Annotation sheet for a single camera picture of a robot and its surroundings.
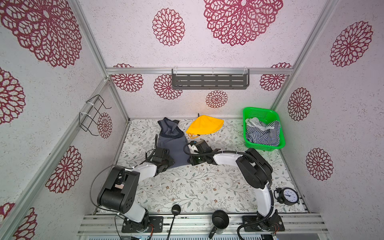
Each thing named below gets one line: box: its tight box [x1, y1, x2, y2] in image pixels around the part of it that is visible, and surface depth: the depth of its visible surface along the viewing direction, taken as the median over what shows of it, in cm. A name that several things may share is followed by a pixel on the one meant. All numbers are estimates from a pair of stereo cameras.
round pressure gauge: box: [273, 187, 300, 206], surface depth 82 cm
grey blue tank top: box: [157, 117, 189, 168], surface depth 109 cm
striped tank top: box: [245, 117, 281, 147], surface depth 107 cm
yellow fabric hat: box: [186, 115, 225, 139], surface depth 118 cm
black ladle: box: [166, 204, 182, 240], surface depth 79 cm
